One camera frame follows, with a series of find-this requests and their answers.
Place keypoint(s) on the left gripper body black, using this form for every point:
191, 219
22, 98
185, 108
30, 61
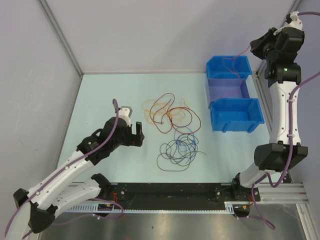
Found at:
127, 138

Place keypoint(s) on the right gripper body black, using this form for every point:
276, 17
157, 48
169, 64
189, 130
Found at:
264, 49

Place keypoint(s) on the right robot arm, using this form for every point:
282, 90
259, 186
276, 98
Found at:
284, 149

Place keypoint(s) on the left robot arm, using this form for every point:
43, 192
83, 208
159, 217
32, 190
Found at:
39, 206

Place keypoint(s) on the far blue bin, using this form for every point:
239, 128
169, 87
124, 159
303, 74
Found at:
228, 67

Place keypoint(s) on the blue bin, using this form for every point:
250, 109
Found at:
236, 115
228, 67

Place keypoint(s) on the middle lavender bin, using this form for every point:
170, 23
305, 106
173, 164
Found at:
234, 88

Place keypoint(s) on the near blue bin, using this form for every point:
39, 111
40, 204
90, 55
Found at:
236, 115

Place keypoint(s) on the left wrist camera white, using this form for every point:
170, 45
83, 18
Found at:
125, 113

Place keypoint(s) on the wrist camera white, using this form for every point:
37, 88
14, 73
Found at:
125, 113
292, 21

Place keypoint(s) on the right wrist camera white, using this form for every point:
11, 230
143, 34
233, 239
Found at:
292, 21

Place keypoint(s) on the white cable duct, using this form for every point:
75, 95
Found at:
106, 208

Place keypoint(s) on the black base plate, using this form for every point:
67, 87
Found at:
177, 196

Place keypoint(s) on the aluminium frame rail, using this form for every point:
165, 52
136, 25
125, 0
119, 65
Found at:
280, 193

